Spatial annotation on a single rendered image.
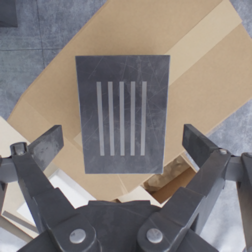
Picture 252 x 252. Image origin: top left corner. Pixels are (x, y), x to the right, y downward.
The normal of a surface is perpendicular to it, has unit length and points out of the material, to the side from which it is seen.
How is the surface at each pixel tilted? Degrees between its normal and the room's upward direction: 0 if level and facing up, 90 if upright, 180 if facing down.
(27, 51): 0
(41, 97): 0
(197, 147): 90
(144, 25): 0
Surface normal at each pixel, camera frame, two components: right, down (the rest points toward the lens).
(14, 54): 0.00, 0.30
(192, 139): -1.00, 0.00
